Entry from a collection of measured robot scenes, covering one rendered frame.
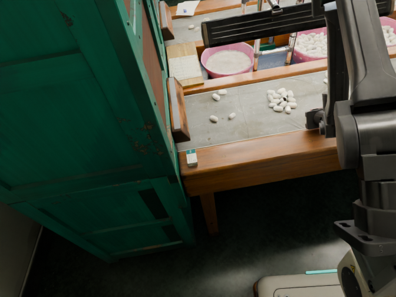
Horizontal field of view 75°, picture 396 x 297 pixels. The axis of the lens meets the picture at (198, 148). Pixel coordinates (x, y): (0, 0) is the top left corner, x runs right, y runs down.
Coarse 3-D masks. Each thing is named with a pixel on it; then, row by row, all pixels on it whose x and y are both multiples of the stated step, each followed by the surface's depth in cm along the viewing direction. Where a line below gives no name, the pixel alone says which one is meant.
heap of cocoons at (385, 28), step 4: (384, 28) 131; (388, 28) 130; (392, 28) 128; (384, 32) 128; (388, 32) 130; (384, 36) 126; (388, 36) 126; (392, 36) 125; (388, 40) 124; (392, 40) 124; (388, 44) 122
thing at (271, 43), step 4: (244, 0) 116; (248, 0) 117; (252, 0) 117; (276, 0) 118; (244, 4) 118; (244, 8) 119; (244, 12) 121; (268, 40) 136; (272, 40) 135; (240, 44) 135; (260, 44) 138; (264, 44) 137; (268, 44) 137; (272, 44) 137; (260, 48) 137; (264, 48) 138; (268, 48) 138; (272, 48) 138
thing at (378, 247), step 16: (368, 192) 33; (384, 192) 31; (368, 208) 32; (384, 208) 31; (336, 224) 37; (352, 224) 36; (368, 224) 32; (384, 224) 31; (352, 240) 33; (368, 240) 32; (384, 240) 30
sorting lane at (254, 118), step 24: (192, 96) 117; (240, 96) 113; (264, 96) 112; (312, 96) 109; (192, 120) 108; (240, 120) 105; (264, 120) 104; (288, 120) 103; (192, 144) 101; (216, 144) 99
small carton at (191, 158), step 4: (188, 152) 93; (192, 152) 93; (188, 156) 92; (192, 156) 92; (196, 156) 93; (188, 160) 91; (192, 160) 91; (196, 160) 91; (188, 164) 91; (192, 164) 91; (196, 164) 92
